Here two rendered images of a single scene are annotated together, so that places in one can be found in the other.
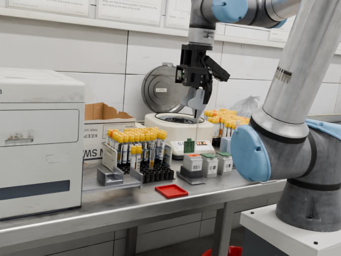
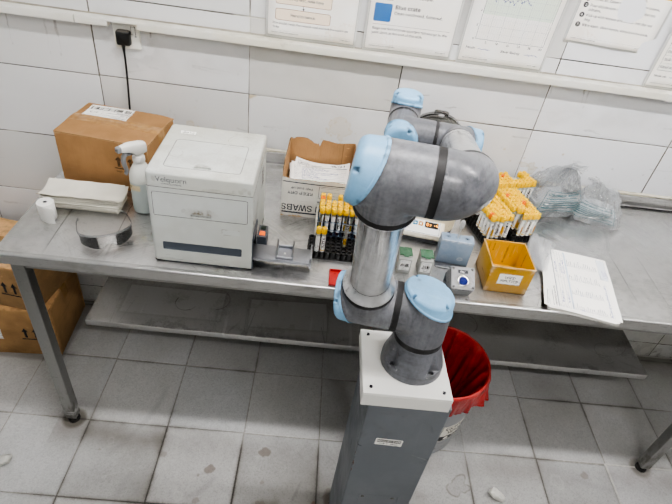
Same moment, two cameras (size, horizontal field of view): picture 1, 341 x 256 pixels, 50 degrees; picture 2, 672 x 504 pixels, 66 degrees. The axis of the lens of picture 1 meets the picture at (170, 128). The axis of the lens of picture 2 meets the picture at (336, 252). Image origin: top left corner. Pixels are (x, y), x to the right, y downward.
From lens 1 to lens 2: 0.84 m
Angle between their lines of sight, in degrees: 37
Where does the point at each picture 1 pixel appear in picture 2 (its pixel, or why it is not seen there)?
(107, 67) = (371, 103)
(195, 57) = not seen: hidden behind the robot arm
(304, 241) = (365, 380)
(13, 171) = (197, 235)
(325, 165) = (409, 331)
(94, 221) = (255, 285)
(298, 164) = (375, 322)
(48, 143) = (223, 221)
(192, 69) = not seen: hidden behind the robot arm
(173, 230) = not seen: hidden behind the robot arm
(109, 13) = (380, 42)
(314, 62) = (364, 262)
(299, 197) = (391, 344)
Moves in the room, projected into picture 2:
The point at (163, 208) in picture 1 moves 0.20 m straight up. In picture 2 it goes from (321, 292) to (328, 238)
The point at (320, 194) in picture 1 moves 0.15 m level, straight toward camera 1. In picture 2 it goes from (404, 351) to (349, 374)
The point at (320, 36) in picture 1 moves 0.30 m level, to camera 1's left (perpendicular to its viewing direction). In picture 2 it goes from (363, 246) to (242, 182)
